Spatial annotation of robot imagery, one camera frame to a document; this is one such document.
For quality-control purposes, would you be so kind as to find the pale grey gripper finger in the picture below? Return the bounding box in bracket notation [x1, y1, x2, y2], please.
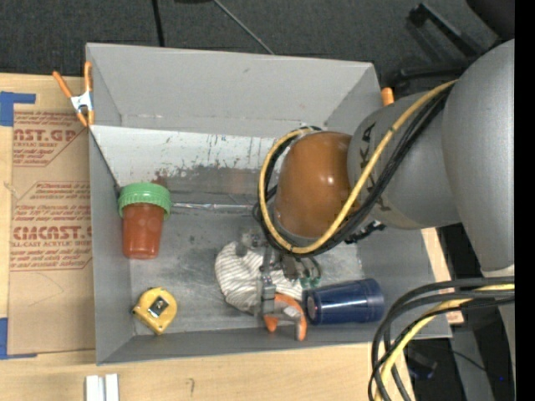
[259, 275, 278, 317]
[235, 229, 262, 259]

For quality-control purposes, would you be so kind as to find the white striped cloth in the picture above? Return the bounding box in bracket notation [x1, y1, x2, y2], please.
[214, 240, 304, 315]

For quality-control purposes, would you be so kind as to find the dark blue cylinder can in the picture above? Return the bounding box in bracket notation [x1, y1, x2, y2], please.
[301, 277, 386, 327]

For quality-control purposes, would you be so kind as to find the orange cup with green lid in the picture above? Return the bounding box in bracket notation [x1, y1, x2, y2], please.
[116, 181, 173, 261]

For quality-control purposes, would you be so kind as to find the yellow tape measure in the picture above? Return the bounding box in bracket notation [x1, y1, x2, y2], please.
[130, 287, 178, 337]

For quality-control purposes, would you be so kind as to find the grey metal bin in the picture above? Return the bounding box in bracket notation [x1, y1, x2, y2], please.
[85, 42, 455, 366]

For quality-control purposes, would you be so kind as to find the brown cardboard board red print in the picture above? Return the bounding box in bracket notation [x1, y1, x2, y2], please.
[0, 72, 97, 357]

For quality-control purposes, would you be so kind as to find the orange handled grey tool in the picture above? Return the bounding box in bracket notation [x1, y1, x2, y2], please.
[262, 292, 308, 343]

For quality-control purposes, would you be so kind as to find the black cylinder on white bracket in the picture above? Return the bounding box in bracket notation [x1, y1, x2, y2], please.
[344, 220, 386, 245]

